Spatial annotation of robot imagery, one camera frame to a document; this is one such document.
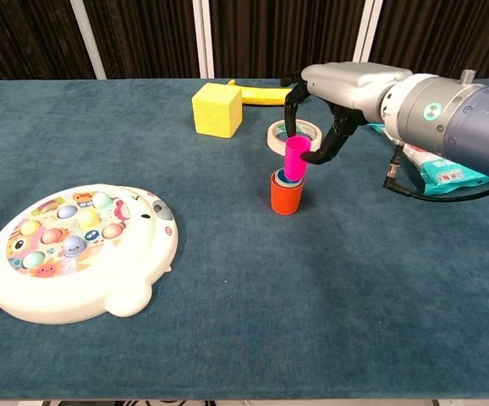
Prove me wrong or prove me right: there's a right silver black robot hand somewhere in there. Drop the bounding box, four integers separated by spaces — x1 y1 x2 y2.
280 62 413 166

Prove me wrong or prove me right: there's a pink plastic cup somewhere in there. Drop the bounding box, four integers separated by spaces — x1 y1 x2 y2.
283 134 312 181

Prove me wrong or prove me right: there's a blue plastic cup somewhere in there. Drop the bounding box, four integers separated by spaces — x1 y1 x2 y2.
273 168 304 187

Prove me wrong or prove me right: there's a yellow banana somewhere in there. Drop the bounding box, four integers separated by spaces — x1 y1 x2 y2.
226 79 294 107

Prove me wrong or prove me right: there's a beige masking tape roll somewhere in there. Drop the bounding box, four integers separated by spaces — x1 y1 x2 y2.
266 118 324 153

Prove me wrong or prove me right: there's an orange plastic cup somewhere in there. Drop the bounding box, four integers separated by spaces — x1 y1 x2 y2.
269 168 305 216

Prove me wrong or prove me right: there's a yellow foam cube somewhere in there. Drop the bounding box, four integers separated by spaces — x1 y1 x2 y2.
191 82 244 139

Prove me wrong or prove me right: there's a teal clear snack bag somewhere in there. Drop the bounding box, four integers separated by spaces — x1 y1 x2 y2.
366 122 489 196

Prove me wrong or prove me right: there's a teal felt table cover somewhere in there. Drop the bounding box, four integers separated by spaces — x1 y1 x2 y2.
0 78 489 401

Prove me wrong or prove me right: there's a white fish whack toy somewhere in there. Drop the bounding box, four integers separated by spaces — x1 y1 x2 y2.
0 183 179 326

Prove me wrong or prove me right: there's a white partition post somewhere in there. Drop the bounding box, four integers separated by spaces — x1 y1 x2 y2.
191 0 215 80
349 0 384 80
69 0 107 80

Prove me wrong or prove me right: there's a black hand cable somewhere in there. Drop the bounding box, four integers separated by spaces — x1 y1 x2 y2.
382 143 489 203

